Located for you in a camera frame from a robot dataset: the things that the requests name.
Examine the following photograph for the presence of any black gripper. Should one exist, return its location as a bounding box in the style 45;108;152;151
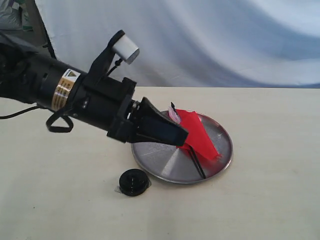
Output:
71;40;189;146

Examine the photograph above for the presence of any red flag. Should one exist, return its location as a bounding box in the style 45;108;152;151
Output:
168;102;222;179

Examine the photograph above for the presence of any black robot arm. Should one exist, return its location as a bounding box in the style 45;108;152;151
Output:
0;30;188;146

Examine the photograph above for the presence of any black round flag base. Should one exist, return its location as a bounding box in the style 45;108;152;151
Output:
118;168;151;197

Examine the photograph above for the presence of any round steel plate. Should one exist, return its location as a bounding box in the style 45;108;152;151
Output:
131;113;233;185

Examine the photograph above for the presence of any white backdrop cloth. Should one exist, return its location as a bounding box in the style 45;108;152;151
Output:
36;0;320;88

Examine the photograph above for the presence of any black backdrop stand pole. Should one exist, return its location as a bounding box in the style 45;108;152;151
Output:
34;0;57;59

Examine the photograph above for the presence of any white sack in background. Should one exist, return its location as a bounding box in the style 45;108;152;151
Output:
0;0;33;32

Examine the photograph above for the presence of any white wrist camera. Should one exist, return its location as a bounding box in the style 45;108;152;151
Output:
111;30;140;65

